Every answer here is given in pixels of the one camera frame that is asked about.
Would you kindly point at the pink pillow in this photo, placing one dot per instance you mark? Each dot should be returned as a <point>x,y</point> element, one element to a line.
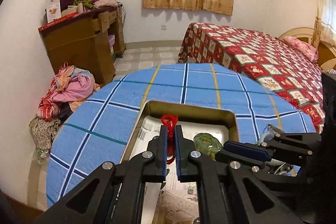
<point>310,52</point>

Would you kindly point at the brown wooden desk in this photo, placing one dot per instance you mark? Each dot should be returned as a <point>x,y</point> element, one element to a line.
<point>83,42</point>

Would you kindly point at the blue plaid tablecloth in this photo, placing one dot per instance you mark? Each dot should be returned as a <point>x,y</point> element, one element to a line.
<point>100,128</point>

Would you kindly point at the white wall socket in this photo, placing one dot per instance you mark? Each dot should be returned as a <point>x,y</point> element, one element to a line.
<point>163,27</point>

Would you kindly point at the dark green jade bangle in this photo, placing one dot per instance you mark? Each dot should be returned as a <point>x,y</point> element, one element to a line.
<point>207,144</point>

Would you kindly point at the red tassel charm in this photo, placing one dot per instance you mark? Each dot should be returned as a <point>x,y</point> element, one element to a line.
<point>170,121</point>

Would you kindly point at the cream wooden headboard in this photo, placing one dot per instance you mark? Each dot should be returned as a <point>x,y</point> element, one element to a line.
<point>326,52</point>

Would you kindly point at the white product box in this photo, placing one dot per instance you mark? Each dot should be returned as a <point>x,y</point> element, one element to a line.
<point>53,10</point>

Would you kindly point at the purple storage box in desk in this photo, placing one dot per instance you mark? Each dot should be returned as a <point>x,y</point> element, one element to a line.
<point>111,39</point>

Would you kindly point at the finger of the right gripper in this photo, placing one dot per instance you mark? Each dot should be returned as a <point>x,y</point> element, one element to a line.
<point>228,157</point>
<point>251,151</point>

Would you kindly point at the long red flat box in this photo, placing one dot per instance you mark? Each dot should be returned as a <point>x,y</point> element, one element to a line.
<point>57,21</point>

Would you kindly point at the red patchwork bed quilt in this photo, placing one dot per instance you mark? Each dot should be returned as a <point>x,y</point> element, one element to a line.
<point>265,59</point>

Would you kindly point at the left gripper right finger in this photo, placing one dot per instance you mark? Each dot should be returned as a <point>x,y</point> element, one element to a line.
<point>227,193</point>

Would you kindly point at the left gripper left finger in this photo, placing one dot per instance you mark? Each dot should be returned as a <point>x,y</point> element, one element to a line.
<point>113,193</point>

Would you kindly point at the pink clothes pile on floor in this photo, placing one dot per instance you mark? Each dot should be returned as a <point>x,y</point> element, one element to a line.
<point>70,85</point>

